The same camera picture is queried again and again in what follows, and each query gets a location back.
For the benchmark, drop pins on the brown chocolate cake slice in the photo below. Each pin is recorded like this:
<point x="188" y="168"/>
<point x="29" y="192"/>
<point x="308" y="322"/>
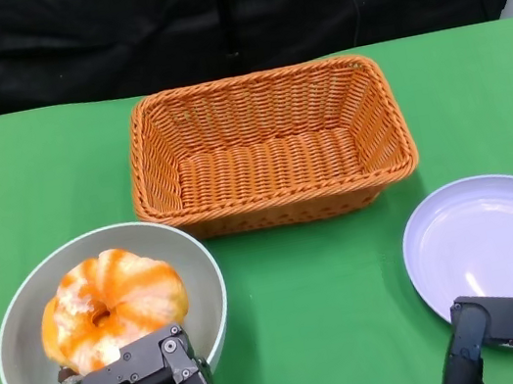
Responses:
<point x="65" y="375"/>

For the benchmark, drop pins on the pale grey ceramic bowl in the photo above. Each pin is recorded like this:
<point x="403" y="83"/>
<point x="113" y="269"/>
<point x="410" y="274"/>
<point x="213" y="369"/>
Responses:
<point x="26" y="352"/>

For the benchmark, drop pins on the lilac plate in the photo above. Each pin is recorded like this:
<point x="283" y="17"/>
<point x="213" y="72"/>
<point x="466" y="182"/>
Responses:
<point x="493" y="239"/>

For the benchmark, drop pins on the orange wicker basket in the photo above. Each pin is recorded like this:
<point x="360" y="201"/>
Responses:
<point x="272" y="169"/>

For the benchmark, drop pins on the green tablecloth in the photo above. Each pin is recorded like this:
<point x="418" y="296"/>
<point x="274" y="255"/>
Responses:
<point x="304" y="293"/>

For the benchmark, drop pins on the black backdrop curtain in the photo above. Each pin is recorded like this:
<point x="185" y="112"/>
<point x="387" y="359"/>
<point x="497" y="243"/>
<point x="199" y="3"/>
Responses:
<point x="108" y="29"/>

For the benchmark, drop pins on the black vertical pole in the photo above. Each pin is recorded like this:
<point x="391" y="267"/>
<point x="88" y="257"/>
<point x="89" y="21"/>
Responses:
<point x="226" y="8"/>

